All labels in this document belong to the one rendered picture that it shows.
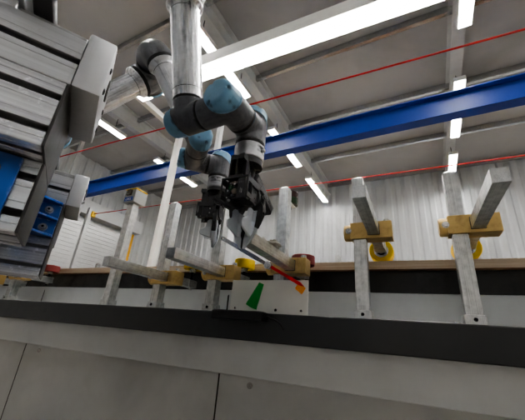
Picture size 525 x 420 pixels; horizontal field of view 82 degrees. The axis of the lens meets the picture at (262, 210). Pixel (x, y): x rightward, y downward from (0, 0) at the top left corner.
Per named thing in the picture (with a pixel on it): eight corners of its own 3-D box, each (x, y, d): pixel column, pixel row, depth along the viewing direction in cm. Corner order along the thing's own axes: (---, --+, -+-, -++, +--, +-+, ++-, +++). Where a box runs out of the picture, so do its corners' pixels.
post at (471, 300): (492, 359, 66) (456, 168, 84) (472, 357, 68) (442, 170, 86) (489, 359, 69) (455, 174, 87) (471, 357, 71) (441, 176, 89)
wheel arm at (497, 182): (514, 181, 54) (509, 163, 55) (490, 183, 56) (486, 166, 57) (472, 252, 95) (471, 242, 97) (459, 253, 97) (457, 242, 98)
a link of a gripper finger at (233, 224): (218, 243, 65) (224, 204, 69) (232, 251, 70) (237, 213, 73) (231, 242, 64) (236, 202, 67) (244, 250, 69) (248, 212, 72)
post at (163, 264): (152, 322, 109) (177, 200, 127) (145, 321, 111) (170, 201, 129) (158, 322, 112) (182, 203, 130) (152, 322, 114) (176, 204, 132)
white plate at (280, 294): (307, 315, 86) (307, 280, 89) (228, 311, 97) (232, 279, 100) (307, 316, 86) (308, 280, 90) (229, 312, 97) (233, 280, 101)
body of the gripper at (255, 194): (217, 202, 67) (224, 155, 72) (236, 215, 75) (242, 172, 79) (247, 197, 64) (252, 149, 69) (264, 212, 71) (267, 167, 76)
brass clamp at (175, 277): (172, 283, 110) (175, 269, 112) (145, 283, 116) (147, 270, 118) (183, 286, 115) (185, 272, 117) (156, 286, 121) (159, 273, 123)
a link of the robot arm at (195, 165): (182, 137, 105) (213, 145, 108) (178, 152, 114) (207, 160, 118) (177, 156, 102) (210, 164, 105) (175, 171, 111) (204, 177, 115)
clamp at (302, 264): (305, 273, 91) (305, 257, 93) (264, 273, 96) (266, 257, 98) (311, 277, 95) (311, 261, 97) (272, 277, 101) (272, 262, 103)
